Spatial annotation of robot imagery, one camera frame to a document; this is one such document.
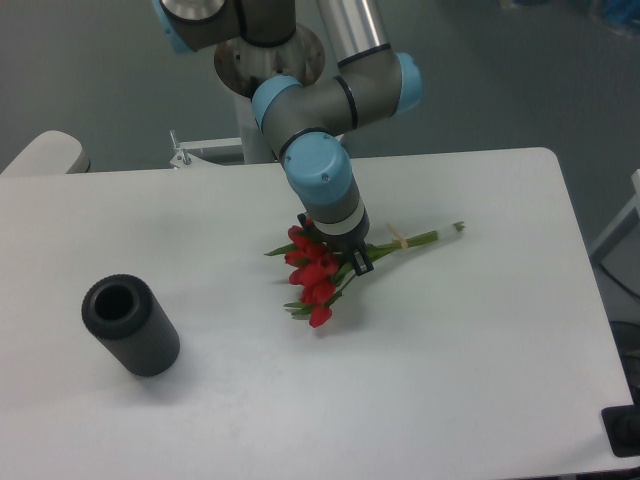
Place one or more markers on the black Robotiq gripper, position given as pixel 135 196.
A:
pixel 353 242

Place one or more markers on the red tulip bouquet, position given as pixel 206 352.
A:
pixel 323 274

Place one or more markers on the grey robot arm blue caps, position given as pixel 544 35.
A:
pixel 302 121

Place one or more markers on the black ribbed cylindrical vase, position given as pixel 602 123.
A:
pixel 123 314

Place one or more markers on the beige chair back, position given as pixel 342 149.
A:
pixel 51 153

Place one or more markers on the black box at table edge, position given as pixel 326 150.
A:
pixel 622 428

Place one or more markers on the blue item in clear container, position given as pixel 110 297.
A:
pixel 618 16

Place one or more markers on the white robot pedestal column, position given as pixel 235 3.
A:
pixel 243 67

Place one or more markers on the white frame at right edge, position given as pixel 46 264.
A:
pixel 618 228

